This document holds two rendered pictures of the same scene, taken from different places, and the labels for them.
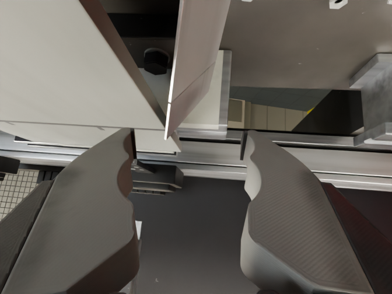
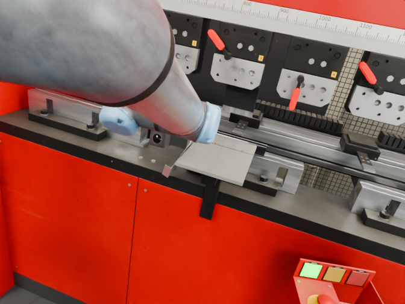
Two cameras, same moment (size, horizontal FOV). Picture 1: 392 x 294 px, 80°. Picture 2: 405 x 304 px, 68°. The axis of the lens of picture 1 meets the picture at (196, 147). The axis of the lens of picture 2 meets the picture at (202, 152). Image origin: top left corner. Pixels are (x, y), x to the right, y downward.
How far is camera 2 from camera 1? 0.77 m
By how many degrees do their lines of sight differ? 21
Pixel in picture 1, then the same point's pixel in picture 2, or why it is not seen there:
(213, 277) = not seen: hidden behind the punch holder
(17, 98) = (219, 152)
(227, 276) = not seen: hidden behind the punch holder
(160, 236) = (270, 70)
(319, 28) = (157, 157)
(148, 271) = (281, 47)
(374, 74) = (143, 142)
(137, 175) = (248, 120)
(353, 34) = (149, 154)
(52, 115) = (221, 148)
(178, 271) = not seen: hidden behind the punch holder
